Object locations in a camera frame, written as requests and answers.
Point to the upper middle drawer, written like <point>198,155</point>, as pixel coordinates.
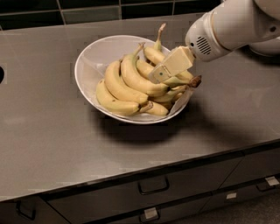
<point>174,183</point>

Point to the long curved middle banana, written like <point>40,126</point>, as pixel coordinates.
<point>135,80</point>

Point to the left cabinet drawer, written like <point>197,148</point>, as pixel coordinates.
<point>44,215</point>

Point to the white label lower drawer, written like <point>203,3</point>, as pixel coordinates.
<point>151,213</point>

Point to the black drawer handle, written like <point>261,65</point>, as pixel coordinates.
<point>153,185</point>
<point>26,209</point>

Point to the rear upright banana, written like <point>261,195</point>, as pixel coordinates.
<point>158,44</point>

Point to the right upper drawer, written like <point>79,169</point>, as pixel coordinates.
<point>254,166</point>

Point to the white label drawer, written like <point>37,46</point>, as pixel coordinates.
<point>272,181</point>
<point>151,213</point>

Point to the small white label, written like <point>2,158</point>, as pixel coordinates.
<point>231,195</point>

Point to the white label right drawer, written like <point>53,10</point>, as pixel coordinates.
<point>272,181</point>

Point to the partly hidden right banana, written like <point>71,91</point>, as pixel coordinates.
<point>168,96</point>

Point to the lower middle drawer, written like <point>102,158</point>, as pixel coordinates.
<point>166,212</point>

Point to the large white bowl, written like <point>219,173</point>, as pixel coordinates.
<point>96,55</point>

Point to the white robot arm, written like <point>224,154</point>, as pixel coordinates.
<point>229,26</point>

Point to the small front right banana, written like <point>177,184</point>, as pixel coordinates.
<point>157,109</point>

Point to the black left drawer handle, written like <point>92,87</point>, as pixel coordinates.
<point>26,209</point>

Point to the wide curved yellow banana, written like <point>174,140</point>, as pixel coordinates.
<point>118,88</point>

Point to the right lower drawer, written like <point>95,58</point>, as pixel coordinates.
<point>245,191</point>

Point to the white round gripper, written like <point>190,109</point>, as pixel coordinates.
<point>201,39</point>

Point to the black drawer handle middle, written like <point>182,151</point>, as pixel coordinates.
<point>153,185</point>

